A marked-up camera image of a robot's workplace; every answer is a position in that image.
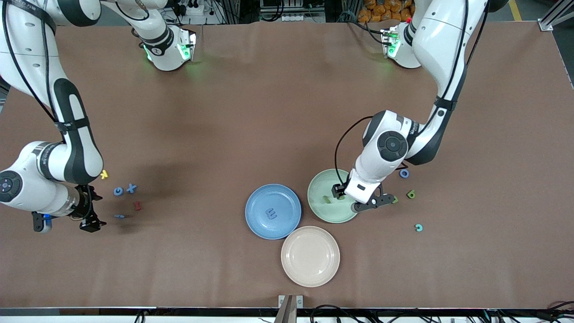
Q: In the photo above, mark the green plate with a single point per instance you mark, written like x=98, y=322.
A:
x=323, y=184

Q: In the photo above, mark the green foam letter P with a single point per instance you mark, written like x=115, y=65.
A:
x=409, y=195

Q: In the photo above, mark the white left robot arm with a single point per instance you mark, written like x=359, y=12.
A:
x=444, y=45

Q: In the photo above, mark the grey metal mount bracket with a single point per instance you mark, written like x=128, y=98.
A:
x=283, y=299

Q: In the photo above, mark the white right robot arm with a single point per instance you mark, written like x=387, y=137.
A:
x=76, y=134

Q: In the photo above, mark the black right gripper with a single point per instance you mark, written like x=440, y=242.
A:
x=84, y=202

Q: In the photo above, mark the orange fruit pile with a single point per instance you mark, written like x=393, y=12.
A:
x=381, y=11

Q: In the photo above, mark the blue foam letter G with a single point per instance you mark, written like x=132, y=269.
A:
x=115, y=191

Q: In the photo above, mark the brown table cover sheet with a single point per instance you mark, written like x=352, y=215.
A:
x=287, y=112

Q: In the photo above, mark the aluminium frame rail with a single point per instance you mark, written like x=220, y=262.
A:
x=558, y=11

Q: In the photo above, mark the black table edge rail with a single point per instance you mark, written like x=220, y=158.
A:
x=202, y=312

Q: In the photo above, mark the white power strip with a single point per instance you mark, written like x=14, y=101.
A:
x=197, y=9
x=296, y=19

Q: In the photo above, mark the beige plate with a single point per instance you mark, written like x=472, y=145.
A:
x=310, y=256

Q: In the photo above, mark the blue foam letter X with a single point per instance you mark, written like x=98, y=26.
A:
x=131, y=188

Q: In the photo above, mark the blue plate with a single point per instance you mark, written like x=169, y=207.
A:
x=260, y=199

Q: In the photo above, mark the blue foam letter E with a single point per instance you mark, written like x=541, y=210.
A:
x=271, y=214

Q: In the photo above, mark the blue foam letter O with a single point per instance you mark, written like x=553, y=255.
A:
x=404, y=177

